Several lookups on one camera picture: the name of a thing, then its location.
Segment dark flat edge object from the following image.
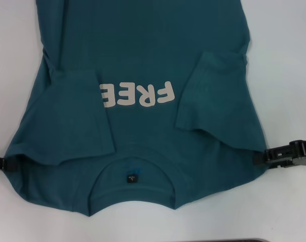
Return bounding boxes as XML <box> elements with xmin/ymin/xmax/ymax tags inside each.
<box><xmin>211</xmin><ymin>238</ymin><xmax>267</xmax><ymax>242</ymax></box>

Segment teal t-shirt with cream lettering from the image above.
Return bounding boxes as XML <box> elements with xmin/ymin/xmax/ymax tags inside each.
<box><xmin>1</xmin><ymin>0</ymin><xmax>271</xmax><ymax>217</ymax></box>

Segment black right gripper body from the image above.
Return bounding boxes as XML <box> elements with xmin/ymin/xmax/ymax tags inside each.
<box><xmin>291</xmin><ymin>138</ymin><xmax>306</xmax><ymax>167</ymax></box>

